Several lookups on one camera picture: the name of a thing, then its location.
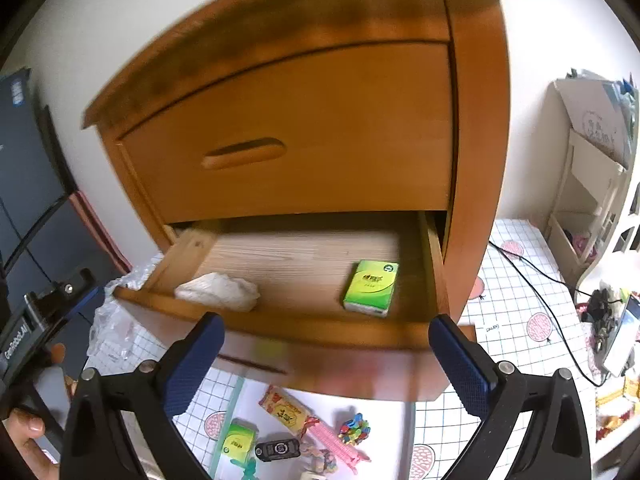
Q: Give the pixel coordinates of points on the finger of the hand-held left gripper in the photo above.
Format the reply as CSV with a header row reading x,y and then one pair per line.
x,y
82,302

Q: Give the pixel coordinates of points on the black bundle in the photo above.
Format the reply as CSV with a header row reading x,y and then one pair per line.
x,y
600,305

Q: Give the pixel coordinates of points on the clear plastic bag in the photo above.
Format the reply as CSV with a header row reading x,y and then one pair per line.
x,y
117,310

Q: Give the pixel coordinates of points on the wooden nightstand cabinet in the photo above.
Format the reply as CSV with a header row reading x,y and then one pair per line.
x,y
480,135

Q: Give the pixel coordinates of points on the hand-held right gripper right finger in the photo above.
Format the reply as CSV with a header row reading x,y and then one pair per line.
x,y
462,365

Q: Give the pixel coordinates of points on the orange snack packet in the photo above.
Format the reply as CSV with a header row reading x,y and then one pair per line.
x,y
285,409

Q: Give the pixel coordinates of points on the pink comb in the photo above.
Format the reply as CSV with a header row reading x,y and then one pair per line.
x,y
335,442

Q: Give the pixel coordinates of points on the black toy car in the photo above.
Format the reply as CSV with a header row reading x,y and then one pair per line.
x,y
277,450

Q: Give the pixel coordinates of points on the white desk organizer rack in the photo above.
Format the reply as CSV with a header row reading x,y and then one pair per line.
x,y
585,180

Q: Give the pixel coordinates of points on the clear green-edged document pouch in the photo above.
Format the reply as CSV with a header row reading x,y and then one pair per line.
x,y
227,405

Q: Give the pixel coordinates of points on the white crumpled tissue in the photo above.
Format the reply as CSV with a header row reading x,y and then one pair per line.
x,y
220,290

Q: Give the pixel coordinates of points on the dark blue panel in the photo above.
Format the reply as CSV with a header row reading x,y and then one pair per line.
x,y
75,245

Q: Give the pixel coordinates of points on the green tissue pack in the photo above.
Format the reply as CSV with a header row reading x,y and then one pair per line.
x,y
239,441
371,287

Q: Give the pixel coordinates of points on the person's left hand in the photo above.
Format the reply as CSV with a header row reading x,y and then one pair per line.
x,y
27,442

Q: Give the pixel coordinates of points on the dark monitor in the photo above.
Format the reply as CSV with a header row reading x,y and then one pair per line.
x,y
30,160

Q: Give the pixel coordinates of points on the colourful plastic toy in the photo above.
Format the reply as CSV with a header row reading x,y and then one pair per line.
x,y
354,429

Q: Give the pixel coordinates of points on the white flat box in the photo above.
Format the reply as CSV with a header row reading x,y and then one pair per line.
x,y
622,337

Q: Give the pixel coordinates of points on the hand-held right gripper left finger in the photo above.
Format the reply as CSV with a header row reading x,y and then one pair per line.
x,y
192,365

